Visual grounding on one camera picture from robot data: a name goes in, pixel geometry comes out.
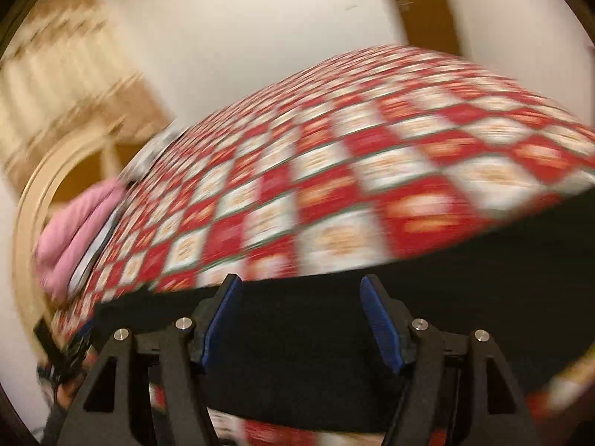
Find beige wooden headboard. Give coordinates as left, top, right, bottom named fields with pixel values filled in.
left=11, top=120, right=178, bottom=335

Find brown wooden door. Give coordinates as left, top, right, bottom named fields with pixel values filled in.
left=379, top=0, right=462, bottom=55

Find person's left hand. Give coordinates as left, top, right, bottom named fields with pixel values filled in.
left=55, top=374, right=88, bottom=412

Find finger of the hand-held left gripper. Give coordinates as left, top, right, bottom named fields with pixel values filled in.
left=70, top=305, right=100, bottom=350

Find grey patterned pillow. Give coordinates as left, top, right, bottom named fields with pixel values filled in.
left=126, top=123, right=183, bottom=182

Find pink blanket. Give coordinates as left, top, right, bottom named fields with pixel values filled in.
left=36, top=179, right=126, bottom=302

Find red checkered printed blanket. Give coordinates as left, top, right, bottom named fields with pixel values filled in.
left=35, top=43, right=595, bottom=446

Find white bed sheet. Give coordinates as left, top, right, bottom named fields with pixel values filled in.
left=67, top=216, right=122, bottom=295

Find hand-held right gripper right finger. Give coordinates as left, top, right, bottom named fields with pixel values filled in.
left=360, top=274, right=543, bottom=446

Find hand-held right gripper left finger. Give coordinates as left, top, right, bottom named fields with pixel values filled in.
left=56, top=273, right=243, bottom=446

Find beige floral curtain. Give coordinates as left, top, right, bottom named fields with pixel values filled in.
left=0, top=0, right=169, bottom=183

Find black pants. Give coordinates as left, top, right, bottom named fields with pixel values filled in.
left=94, top=190, right=595, bottom=434

